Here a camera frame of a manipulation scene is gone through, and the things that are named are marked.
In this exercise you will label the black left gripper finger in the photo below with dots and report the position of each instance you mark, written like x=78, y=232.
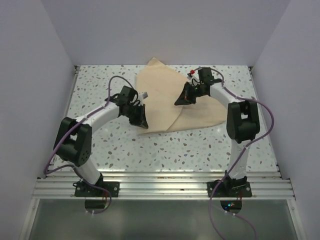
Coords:
x=140, y=124
x=142, y=117

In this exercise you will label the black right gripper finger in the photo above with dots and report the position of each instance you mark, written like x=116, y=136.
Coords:
x=188, y=101
x=184, y=94

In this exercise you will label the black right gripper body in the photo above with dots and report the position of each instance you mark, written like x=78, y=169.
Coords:
x=196, y=91

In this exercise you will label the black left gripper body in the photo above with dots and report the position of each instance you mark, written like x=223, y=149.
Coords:
x=133, y=112

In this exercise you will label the beige cloth drape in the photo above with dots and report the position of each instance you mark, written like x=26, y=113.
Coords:
x=163, y=86

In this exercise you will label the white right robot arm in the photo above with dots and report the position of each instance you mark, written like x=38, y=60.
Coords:
x=242, y=121

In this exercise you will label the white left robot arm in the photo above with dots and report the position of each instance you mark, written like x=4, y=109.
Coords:
x=73, y=142

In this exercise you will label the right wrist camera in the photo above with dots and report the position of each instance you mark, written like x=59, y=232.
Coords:
x=192, y=76

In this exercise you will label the aluminium rail frame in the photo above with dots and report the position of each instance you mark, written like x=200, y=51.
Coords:
x=163, y=191

